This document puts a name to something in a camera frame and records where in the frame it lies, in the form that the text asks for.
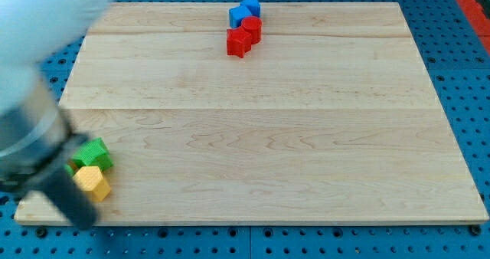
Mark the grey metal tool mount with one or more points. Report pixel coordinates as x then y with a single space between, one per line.
36 135

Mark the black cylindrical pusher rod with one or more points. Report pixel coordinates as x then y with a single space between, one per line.
64 193

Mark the green circle block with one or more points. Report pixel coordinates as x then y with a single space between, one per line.
69 170

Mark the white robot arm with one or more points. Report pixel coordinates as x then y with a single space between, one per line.
31 30

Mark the yellow hexagon block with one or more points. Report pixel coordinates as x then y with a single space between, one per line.
93 183

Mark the green star block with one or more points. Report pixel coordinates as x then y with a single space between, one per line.
93 153

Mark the red star block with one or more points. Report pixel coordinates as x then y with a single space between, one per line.
238 42

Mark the blue cube block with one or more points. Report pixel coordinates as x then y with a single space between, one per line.
237 14

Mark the red cylinder block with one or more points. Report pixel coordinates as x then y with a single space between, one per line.
253 25

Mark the blue pentagon block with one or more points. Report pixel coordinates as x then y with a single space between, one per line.
253 6

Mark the light wooden board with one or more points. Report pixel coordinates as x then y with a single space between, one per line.
332 119

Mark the red tape strip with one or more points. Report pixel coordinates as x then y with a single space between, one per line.
478 17

